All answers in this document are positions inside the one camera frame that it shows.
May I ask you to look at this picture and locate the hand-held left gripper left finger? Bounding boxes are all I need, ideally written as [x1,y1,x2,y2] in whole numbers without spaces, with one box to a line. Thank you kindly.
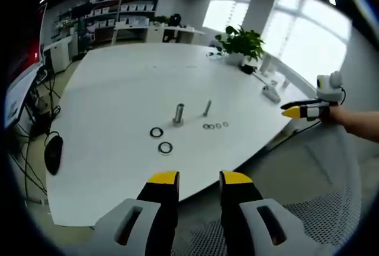
[94,171,181,256]

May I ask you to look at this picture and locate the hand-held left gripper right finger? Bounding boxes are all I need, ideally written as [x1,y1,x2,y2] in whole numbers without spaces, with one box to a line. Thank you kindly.
[219,170,306,256]

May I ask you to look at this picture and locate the thin threaded stud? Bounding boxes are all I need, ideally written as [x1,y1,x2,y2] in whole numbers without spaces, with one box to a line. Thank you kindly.
[202,99,213,117]

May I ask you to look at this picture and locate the large threaded stud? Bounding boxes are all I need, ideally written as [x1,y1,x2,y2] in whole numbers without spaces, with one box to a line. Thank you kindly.
[172,103,186,126]

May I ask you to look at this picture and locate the white power strip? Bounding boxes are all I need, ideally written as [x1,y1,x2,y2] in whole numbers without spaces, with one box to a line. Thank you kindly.
[261,85,281,103]

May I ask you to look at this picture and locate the white mesh office chair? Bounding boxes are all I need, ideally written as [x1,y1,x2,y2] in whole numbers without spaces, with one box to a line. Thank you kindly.
[171,125,364,256]

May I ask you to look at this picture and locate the green potted plant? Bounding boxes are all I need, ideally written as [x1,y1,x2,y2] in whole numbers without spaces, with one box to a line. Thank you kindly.
[214,25,265,66]

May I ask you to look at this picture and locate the black computer mouse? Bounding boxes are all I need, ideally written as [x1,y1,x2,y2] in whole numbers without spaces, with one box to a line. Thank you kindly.
[44,135,64,176]

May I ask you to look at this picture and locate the white counter desk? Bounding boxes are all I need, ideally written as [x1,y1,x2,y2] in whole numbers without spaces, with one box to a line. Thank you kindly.
[112,20,207,45]

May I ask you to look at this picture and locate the white side cabinet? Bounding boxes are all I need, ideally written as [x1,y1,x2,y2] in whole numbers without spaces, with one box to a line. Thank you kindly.
[43,35,79,75]

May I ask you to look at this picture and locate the white storage shelf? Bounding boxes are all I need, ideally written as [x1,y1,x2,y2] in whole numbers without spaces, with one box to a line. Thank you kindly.
[56,0,162,45]

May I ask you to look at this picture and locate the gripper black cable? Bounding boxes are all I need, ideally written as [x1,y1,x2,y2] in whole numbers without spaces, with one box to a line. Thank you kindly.
[329,86,346,106]

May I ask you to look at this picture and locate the black floor cables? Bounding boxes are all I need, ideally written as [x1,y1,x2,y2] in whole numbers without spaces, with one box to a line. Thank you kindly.
[11,60,63,206]

